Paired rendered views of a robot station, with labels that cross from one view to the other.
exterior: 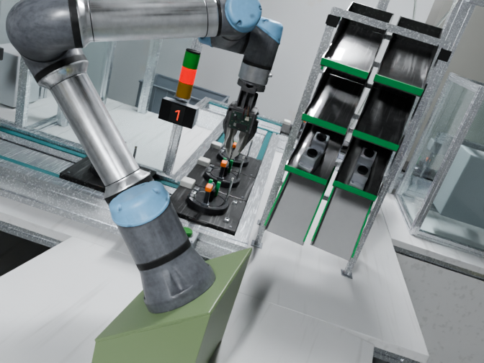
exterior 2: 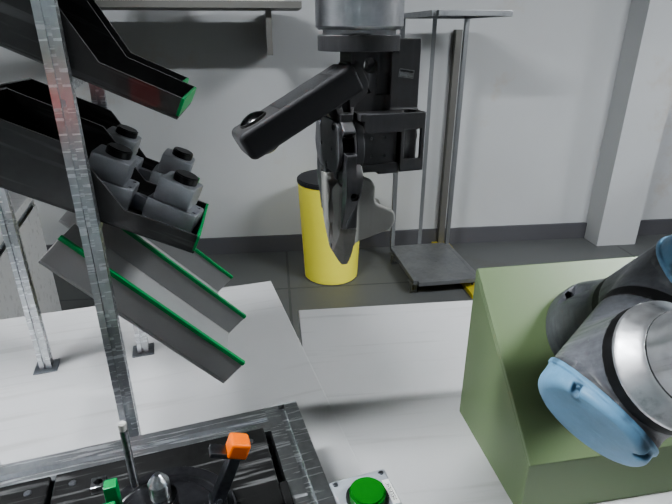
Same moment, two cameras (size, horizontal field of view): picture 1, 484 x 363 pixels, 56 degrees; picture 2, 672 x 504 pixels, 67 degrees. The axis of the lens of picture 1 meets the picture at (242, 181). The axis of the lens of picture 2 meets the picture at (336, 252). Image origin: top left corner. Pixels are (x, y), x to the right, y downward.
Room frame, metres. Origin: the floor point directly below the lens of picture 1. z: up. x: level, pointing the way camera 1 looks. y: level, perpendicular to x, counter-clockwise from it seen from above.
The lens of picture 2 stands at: (1.33, 0.49, 1.44)
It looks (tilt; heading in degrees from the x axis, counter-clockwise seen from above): 23 degrees down; 249
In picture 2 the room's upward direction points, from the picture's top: straight up
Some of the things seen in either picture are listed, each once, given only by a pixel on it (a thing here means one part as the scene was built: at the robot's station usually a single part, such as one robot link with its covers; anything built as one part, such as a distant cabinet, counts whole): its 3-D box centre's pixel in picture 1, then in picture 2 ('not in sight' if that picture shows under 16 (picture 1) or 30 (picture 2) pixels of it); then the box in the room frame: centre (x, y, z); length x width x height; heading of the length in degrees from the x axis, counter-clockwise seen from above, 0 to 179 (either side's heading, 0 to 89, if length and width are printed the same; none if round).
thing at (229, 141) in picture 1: (228, 142); (365, 222); (1.14, 0.06, 1.27); 0.06 x 0.03 x 0.09; 177
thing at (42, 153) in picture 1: (122, 189); not in sight; (1.40, 0.39, 0.91); 0.84 x 0.28 x 0.10; 87
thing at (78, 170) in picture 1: (111, 174); not in sight; (1.38, 0.43, 0.96); 0.24 x 0.24 x 0.02; 87
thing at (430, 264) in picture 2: not in sight; (441, 156); (-0.31, -2.06, 0.77); 0.59 x 0.46 x 1.53; 76
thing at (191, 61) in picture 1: (191, 60); not in sight; (1.49, 0.27, 1.39); 0.05 x 0.05 x 0.05
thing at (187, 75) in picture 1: (187, 75); not in sight; (1.49, 0.27, 1.34); 0.05 x 0.05 x 0.05
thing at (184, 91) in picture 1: (184, 89); not in sight; (1.49, 0.27, 1.29); 0.05 x 0.05 x 0.05
